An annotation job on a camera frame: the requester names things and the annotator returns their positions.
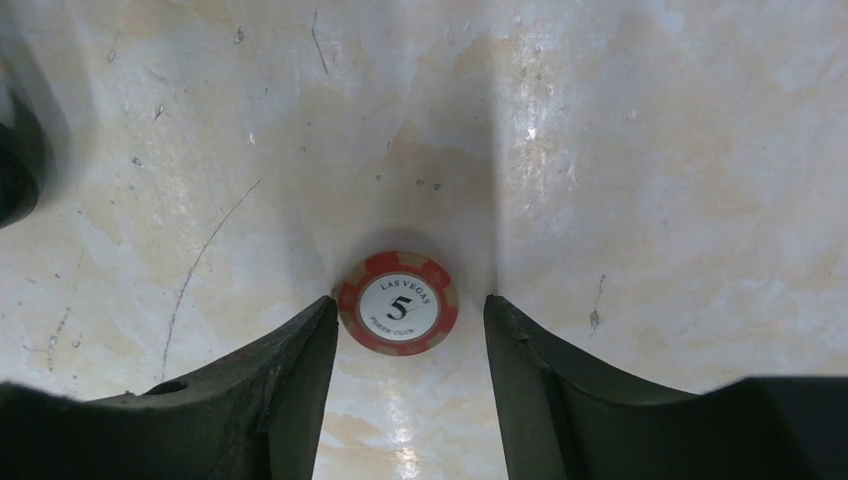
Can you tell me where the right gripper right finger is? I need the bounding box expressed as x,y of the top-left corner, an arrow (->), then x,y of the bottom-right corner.
484,295 -> 847,479

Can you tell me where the red white chip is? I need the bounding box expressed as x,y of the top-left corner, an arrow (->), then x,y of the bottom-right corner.
336,250 -> 459,356

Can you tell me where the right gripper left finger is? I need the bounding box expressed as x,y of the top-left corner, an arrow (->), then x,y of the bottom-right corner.
1,297 -> 338,479

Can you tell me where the black poker set case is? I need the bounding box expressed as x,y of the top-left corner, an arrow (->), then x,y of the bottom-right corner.
1,93 -> 48,228

